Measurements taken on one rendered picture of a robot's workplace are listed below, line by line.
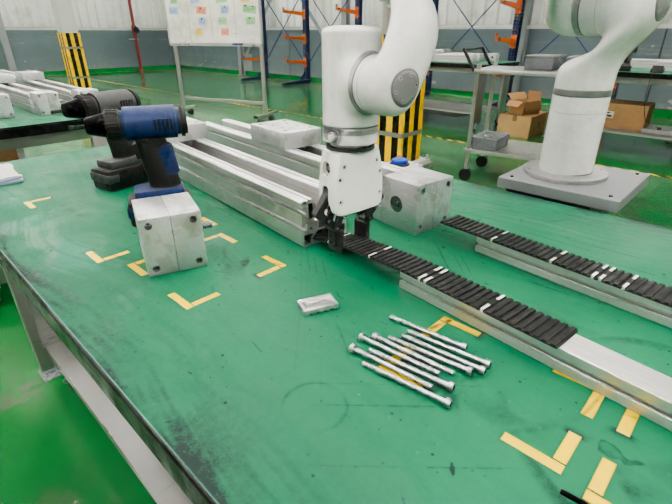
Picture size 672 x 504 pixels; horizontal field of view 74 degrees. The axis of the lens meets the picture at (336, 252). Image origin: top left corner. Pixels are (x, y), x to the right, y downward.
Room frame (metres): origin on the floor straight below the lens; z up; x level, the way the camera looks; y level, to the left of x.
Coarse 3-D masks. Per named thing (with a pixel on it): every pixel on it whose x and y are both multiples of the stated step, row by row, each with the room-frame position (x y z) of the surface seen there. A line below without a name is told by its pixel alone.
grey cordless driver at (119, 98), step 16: (80, 96) 1.02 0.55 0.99; (96, 96) 1.04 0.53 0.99; (112, 96) 1.06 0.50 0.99; (128, 96) 1.09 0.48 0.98; (64, 112) 0.99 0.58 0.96; (80, 112) 1.00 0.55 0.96; (96, 112) 1.02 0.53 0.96; (112, 144) 1.06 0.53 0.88; (128, 144) 1.08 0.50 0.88; (112, 160) 1.04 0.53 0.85; (128, 160) 1.06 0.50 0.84; (96, 176) 1.03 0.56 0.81; (112, 176) 1.01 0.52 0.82; (128, 176) 1.05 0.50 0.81; (144, 176) 1.08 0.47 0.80
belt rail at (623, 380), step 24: (408, 288) 0.56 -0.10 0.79; (432, 288) 0.53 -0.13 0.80; (456, 312) 0.50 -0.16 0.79; (480, 312) 0.47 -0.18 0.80; (504, 336) 0.44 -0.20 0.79; (528, 336) 0.42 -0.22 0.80; (576, 336) 0.41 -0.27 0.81; (552, 360) 0.40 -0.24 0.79; (576, 360) 0.38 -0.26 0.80; (600, 360) 0.37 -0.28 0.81; (624, 360) 0.37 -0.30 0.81; (600, 384) 0.36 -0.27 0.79; (624, 384) 0.34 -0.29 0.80; (648, 384) 0.34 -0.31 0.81; (648, 408) 0.32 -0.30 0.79
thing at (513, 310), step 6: (510, 306) 0.47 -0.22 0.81; (516, 306) 0.47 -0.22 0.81; (522, 306) 0.47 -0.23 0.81; (498, 312) 0.46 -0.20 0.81; (504, 312) 0.46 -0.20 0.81; (510, 312) 0.46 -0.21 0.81; (516, 312) 0.46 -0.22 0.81; (522, 312) 0.46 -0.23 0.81; (498, 318) 0.45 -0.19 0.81; (504, 318) 0.44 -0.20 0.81; (510, 318) 0.44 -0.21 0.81
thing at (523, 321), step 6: (528, 312) 0.46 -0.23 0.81; (534, 312) 0.46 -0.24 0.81; (540, 312) 0.46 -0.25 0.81; (516, 318) 0.44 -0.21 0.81; (522, 318) 0.44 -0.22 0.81; (528, 318) 0.45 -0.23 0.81; (534, 318) 0.44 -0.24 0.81; (510, 324) 0.43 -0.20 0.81; (516, 324) 0.43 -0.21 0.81; (522, 324) 0.43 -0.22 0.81; (528, 324) 0.43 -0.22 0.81; (522, 330) 0.42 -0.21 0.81
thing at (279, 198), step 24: (216, 144) 1.13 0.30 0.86; (192, 168) 1.05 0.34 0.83; (216, 168) 0.95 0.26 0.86; (240, 168) 0.91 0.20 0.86; (264, 168) 0.93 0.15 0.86; (216, 192) 0.96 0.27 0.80; (240, 192) 0.87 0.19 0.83; (264, 192) 0.80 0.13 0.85; (288, 192) 0.76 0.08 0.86; (312, 192) 0.80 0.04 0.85; (264, 216) 0.80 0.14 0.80; (288, 216) 0.74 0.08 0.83; (312, 216) 0.72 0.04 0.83; (312, 240) 0.72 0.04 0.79
